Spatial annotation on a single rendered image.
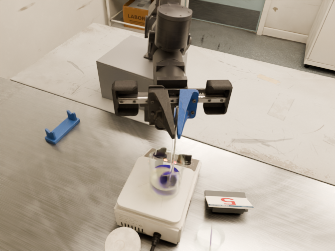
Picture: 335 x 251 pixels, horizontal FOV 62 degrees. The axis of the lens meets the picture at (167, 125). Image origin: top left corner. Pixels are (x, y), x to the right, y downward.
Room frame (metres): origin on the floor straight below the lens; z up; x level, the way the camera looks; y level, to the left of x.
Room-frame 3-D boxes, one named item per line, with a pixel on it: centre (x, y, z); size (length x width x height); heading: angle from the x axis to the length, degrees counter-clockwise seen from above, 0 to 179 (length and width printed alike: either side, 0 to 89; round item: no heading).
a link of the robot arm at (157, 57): (0.46, 0.00, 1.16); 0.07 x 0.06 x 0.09; 5
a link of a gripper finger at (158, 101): (0.30, 0.01, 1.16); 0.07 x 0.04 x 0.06; 5
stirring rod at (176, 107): (0.29, -0.01, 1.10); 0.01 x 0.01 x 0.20
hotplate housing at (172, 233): (0.32, 0.01, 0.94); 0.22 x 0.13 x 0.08; 165
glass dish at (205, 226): (0.24, -0.09, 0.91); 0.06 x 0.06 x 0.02
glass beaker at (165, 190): (0.30, 0.00, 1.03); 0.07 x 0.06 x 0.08; 69
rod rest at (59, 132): (0.51, 0.28, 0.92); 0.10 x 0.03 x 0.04; 155
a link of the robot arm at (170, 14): (0.48, 0.00, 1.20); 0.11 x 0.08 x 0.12; 5
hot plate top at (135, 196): (0.30, 0.01, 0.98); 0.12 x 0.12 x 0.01; 75
